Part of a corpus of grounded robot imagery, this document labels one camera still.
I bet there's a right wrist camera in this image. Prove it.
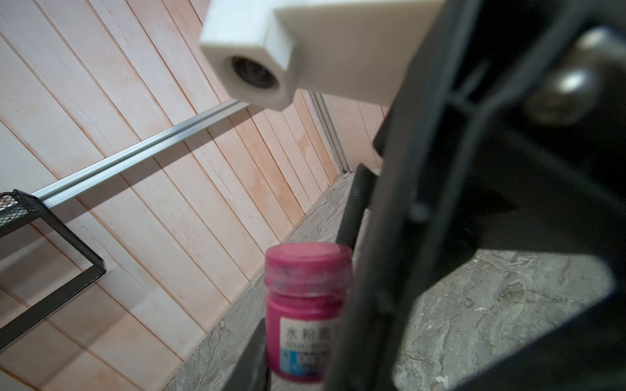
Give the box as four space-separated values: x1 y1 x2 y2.
199 1 443 111

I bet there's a magenta paint jar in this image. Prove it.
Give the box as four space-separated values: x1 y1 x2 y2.
265 291 345 383

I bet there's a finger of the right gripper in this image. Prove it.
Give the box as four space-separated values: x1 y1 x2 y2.
336 164 378 252

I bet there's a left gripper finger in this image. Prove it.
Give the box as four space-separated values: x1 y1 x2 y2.
222 319 272 391

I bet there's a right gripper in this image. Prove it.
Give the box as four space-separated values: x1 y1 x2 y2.
324 1 625 390

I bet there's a black mesh wall basket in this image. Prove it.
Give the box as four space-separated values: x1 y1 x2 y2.
1 190 107 349

